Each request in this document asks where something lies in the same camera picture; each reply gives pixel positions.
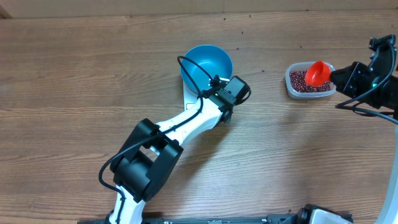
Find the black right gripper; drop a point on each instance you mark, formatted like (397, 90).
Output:
(337, 80)

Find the orange scoop with blue handle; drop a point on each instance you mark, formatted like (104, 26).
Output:
(317, 74)

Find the clear plastic bean container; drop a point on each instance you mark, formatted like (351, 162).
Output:
(304, 96)

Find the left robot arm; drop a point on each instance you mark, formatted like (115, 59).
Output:
(149, 155)

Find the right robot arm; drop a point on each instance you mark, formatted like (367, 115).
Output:
(372, 90)

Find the teal plastic bowl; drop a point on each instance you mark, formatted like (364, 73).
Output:
(213, 59)

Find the white digital kitchen scale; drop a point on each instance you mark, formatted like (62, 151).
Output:
(190, 97)

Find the red beans in container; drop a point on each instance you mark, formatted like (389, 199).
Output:
(297, 79)

